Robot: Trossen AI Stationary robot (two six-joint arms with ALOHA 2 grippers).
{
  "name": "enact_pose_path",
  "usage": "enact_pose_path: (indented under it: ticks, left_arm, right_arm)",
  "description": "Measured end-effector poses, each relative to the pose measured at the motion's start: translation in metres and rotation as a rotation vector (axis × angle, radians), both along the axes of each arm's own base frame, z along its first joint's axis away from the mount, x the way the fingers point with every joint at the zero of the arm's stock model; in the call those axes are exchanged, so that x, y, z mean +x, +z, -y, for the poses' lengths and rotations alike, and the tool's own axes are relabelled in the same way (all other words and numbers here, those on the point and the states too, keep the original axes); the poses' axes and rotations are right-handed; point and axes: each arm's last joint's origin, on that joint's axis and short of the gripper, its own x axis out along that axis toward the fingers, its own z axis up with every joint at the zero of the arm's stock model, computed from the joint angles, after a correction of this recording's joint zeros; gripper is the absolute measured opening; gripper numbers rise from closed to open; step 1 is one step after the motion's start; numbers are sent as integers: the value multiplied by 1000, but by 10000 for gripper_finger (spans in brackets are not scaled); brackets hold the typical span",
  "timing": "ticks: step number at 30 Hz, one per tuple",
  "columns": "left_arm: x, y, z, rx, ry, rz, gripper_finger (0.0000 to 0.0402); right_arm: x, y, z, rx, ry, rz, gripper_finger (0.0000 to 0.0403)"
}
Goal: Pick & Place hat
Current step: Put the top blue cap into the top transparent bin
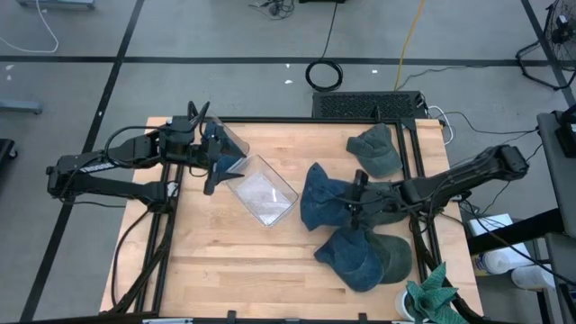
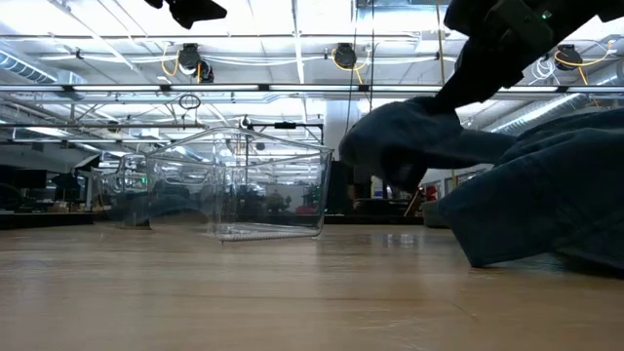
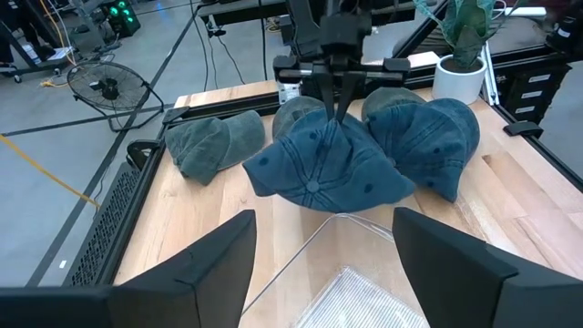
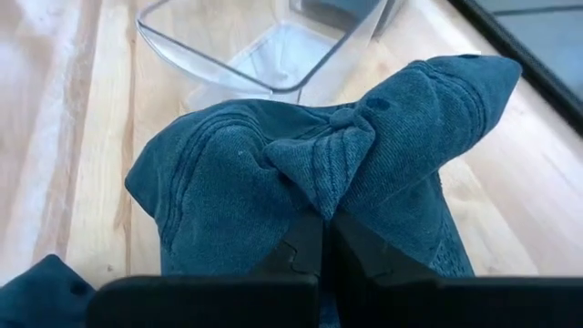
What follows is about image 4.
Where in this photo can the black aluminium table frame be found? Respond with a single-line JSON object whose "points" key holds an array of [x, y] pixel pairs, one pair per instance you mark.
{"points": [[524, 59]]}

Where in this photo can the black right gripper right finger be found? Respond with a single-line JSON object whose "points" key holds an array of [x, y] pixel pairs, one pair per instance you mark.
{"points": [[364, 259]]}

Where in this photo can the clear plastic bin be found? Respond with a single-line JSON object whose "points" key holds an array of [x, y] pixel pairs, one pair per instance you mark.
{"points": [[282, 59]]}

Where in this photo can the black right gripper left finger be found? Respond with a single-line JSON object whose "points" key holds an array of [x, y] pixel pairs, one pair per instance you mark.
{"points": [[291, 255]]}

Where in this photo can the blue fabric cap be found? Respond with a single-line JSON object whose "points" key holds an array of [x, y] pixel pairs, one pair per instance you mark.
{"points": [[218, 191], [41, 296]]}

